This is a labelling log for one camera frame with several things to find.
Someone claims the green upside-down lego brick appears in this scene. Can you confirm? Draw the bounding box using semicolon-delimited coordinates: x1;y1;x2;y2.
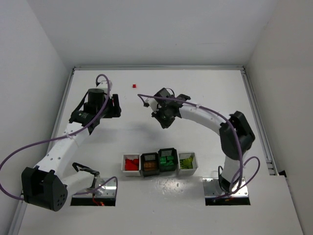
160;157;167;165

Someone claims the lime square lego brick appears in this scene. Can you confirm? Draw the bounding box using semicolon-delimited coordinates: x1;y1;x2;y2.
179;157;193;169

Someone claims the orange brown lego brick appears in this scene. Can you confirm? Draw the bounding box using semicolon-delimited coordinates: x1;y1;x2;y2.
143;161;157;171

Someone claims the red round lego piece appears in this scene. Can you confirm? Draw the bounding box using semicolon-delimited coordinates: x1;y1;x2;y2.
125;164;139;171

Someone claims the red rectangular lego brick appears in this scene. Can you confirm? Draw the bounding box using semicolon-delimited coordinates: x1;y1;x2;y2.
125;159;134;168

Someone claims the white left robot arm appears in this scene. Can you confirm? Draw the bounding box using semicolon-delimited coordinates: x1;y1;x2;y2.
22;88;121;212

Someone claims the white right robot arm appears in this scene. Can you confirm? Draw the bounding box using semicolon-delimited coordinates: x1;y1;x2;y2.
145;88;255;193

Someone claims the black bin right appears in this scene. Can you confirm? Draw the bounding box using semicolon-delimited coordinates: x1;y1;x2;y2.
158;148;178;172

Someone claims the black bin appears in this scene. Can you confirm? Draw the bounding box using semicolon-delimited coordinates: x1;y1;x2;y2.
158;148;178;172
140;152;160;177

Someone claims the black bin left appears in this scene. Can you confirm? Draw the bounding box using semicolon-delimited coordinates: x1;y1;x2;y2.
140;152;160;177

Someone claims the white bin far right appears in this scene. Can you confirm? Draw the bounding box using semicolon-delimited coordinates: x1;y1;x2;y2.
178;152;198;176

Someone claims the white bin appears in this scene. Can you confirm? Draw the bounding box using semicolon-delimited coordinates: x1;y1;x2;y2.
121;154;141;177
178;152;198;176

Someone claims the white bin far left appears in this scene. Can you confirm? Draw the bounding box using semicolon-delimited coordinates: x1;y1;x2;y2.
121;154;141;177

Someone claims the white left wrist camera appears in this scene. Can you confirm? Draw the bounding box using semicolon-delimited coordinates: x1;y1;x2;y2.
97;80;112;93

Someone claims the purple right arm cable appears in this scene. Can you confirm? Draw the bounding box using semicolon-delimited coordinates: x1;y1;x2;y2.
137;94;261;199

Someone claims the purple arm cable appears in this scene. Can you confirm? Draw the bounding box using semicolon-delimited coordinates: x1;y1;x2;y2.
137;94;261;199
0;74;118;201

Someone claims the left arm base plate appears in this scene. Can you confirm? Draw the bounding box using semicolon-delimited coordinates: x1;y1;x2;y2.
84;178;117;198

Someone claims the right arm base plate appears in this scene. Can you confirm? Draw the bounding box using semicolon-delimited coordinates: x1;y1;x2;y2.
202;177;249;198

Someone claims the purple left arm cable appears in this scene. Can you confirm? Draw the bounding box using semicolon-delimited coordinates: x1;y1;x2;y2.
0;74;118;201

